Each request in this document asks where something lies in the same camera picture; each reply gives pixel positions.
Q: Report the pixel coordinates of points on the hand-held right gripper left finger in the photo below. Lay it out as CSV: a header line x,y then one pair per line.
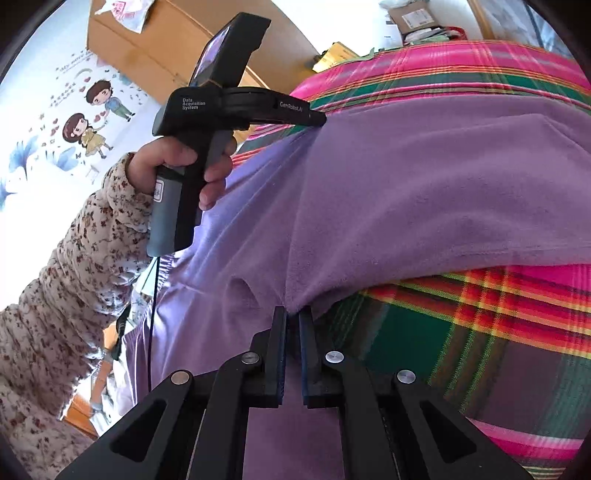
x,y
280,364

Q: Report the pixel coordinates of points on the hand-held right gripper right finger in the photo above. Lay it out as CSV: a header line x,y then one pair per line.
x,y
305,364

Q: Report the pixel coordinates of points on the red bag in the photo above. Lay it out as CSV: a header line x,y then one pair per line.
x,y
457,32

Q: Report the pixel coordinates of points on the light green cloth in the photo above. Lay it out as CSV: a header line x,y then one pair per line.
x,y
369,55

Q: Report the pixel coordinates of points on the yellow box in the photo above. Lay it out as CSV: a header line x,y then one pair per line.
x,y
337,53

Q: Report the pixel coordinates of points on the wooden door frame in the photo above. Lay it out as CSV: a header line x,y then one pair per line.
x,y
480,18

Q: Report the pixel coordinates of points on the white plastic bag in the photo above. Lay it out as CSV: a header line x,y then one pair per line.
x,y
124,14

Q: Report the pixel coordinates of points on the cartoon wall sticker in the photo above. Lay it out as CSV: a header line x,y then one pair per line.
x,y
87,129

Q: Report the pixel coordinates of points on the wooden wardrobe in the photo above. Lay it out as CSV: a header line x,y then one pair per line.
x,y
138,50

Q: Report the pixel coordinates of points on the pink green plaid bed sheet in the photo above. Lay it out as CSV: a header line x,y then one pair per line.
x,y
485,369

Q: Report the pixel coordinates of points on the cardboard box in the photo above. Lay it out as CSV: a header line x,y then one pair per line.
x,y
415,18

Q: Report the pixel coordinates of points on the person's left hand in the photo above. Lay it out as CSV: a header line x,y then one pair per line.
x,y
175,150

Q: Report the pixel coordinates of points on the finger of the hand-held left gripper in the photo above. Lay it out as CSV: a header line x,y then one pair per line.
x,y
316,118

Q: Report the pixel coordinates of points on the purple fleece pants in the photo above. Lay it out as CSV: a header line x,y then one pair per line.
x,y
415,207

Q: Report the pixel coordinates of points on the clear printed door curtain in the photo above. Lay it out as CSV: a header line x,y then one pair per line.
x,y
512,18

